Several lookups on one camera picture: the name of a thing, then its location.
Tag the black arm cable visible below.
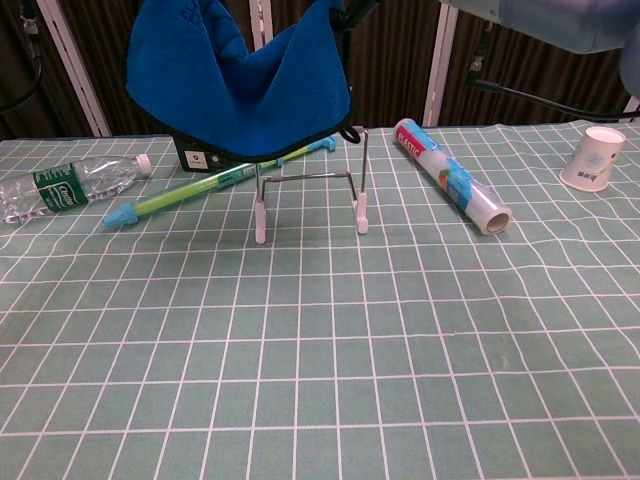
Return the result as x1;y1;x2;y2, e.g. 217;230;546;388
464;73;640;122

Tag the clear plastic water bottle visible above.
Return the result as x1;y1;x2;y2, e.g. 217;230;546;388
0;153;153;225

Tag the toothpaste tube package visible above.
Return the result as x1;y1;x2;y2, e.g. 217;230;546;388
393;117;512;236

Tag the metal wire stand rack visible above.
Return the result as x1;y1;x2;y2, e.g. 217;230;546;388
253;129;371;245

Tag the green grid cutting mat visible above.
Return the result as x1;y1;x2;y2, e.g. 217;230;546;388
0;122;640;480

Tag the green blue water pump toy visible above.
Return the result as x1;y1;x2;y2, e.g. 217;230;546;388
101;135;337;231

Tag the blue square cloth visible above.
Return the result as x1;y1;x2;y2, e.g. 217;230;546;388
124;0;362;164

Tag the black cardboard box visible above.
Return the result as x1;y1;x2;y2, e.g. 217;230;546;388
174;134;261;174

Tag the white paper cup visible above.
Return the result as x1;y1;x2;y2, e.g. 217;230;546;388
558;125;627;194

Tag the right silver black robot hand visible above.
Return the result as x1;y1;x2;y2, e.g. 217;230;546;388
330;0;382;30

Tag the white partition frame post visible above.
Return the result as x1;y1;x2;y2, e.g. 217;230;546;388
248;0;275;51
37;0;112;137
421;3;460;129

